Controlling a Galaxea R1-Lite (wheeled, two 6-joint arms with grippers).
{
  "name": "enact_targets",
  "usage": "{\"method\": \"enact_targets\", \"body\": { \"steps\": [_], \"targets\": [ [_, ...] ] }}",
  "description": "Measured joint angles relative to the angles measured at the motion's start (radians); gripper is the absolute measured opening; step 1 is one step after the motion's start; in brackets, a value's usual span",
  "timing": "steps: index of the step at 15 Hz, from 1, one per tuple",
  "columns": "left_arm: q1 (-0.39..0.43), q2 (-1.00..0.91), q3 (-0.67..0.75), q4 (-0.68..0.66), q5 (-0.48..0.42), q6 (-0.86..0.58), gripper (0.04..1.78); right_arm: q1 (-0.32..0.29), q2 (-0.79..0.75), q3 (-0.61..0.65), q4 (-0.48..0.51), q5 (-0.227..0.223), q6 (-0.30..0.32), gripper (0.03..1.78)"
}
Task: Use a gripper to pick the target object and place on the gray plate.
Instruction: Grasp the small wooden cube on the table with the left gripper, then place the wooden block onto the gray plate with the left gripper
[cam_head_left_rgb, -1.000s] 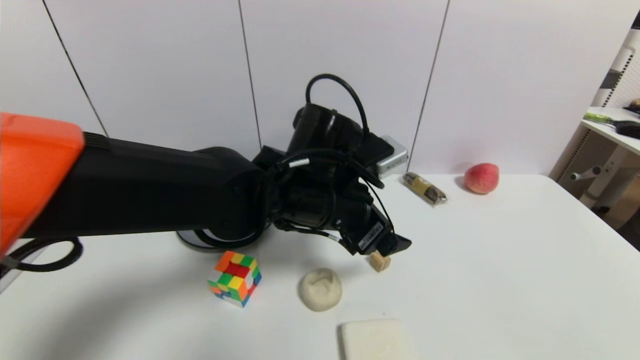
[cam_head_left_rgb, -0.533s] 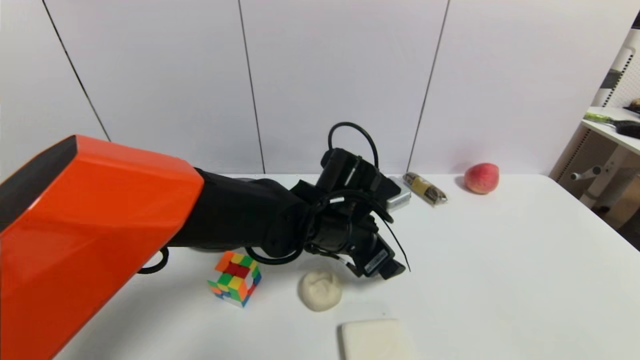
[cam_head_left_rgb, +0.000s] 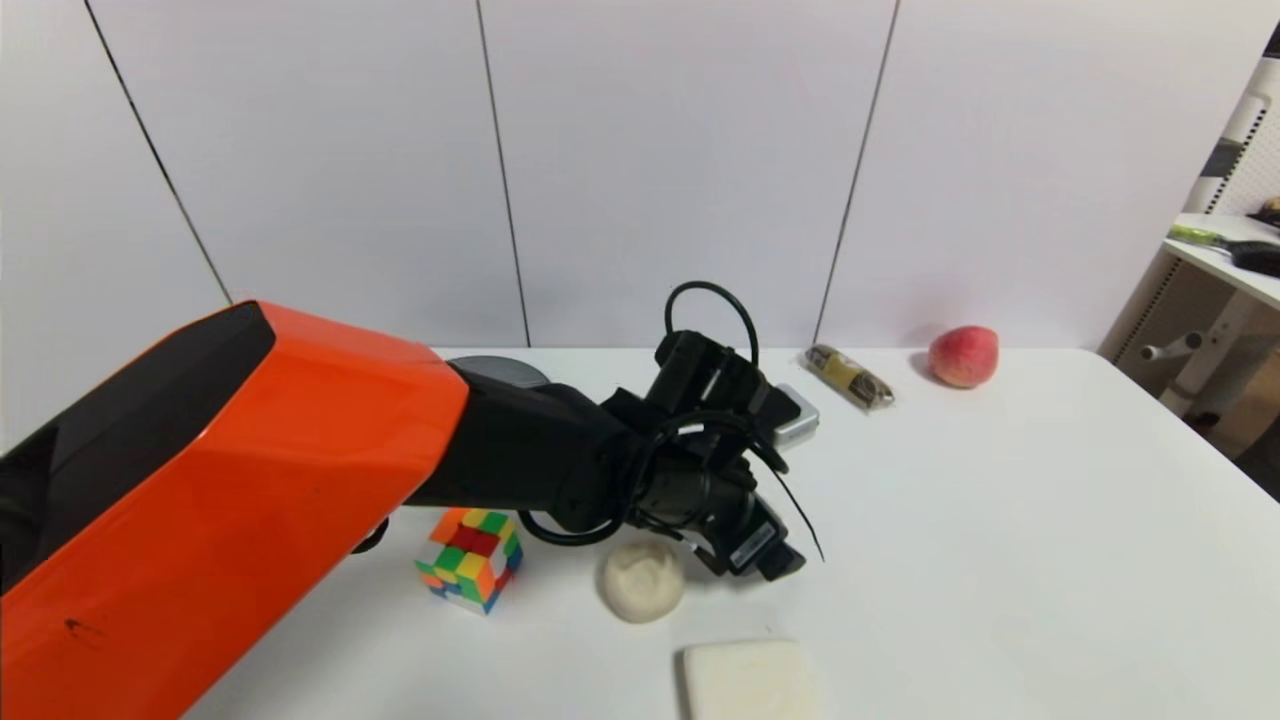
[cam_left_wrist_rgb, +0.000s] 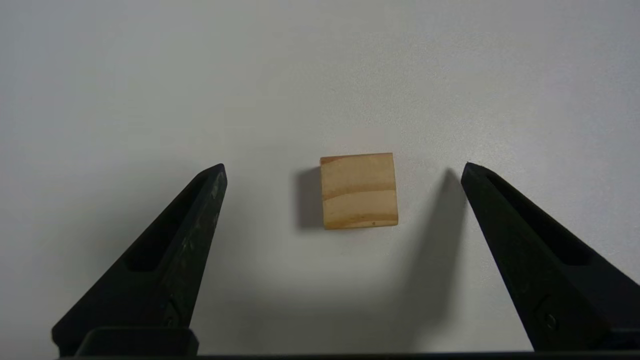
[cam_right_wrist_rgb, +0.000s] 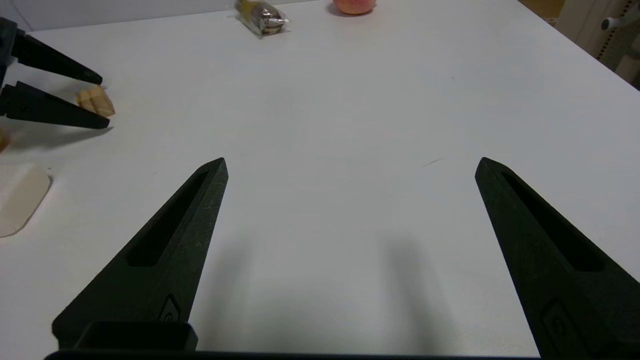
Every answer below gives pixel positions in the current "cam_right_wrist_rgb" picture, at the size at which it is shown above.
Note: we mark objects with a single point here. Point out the wrapped snack package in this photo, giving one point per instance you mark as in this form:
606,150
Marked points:
262,17

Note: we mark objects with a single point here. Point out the small wooden cube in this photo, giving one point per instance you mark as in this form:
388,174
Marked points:
101,103

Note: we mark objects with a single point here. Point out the red peach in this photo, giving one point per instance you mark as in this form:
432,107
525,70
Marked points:
355,6

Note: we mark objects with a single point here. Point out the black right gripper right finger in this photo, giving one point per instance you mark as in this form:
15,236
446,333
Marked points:
560,270

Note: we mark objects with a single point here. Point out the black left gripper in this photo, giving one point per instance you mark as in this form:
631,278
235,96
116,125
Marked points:
5,45

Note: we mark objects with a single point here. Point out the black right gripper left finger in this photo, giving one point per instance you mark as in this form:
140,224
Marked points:
165,250

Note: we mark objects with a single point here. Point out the white plate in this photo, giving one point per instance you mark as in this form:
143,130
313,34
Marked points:
20,197

